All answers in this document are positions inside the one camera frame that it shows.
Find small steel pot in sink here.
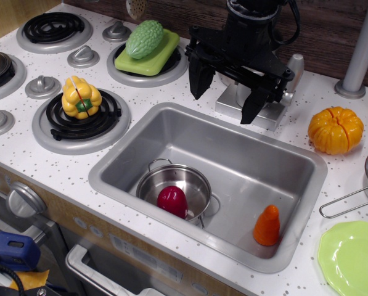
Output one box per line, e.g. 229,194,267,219
136,158,220,229

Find grey stove knob middle front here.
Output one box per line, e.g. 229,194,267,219
25,75,61,99

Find stove burner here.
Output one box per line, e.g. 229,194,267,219
107,45,188,88
32,89,131,155
0,54,27,100
16,12,93,54

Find green toy bitter gourd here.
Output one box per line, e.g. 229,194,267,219
126,20,164,59

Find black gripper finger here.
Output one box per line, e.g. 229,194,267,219
189,54,215,100
240,88,271,125

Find yellow toy bell pepper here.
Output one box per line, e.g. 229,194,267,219
61,76,103,120

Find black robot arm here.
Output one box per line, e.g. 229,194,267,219
186,1,300,125

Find light green plastic plate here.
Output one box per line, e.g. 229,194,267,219
317,221,368,295

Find front right stove burner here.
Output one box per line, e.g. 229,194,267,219
32,89,131,155

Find grey oven door handle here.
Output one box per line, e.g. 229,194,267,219
65,243,160,296

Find orange toy pumpkin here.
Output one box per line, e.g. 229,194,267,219
308,107,364,155

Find yellow tape piece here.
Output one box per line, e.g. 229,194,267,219
15,269,50,290

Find front left stove burner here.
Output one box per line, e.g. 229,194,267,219
0,54,27,100

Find orange toy carrot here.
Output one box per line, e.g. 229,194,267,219
253,205,280,246

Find green plastic cutting board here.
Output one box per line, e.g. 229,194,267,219
114,29,180,76

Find black cable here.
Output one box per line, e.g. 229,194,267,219
0,263,26,292

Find hanging slotted spoon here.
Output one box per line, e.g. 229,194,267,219
126,0,147,20

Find grey vertical pole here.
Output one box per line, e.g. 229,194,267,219
335,10,368,99

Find back left stove burner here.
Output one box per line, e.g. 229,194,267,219
16,12,93,54

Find grey oven dial knob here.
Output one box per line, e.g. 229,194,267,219
6,181,47,218

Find silver toy faucet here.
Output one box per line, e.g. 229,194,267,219
215,53,305,131

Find grey stove knob middle back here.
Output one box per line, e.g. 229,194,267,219
67,45,100,68

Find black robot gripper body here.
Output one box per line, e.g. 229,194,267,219
186,6,295,102

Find blue clamp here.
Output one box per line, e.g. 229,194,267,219
0,232,41,271

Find back right stove burner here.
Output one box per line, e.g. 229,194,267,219
107,45,188,88

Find grey toy sink basin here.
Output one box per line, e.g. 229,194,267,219
89,103,327,273

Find red toy pepper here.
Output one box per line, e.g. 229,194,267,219
157,186,188,219

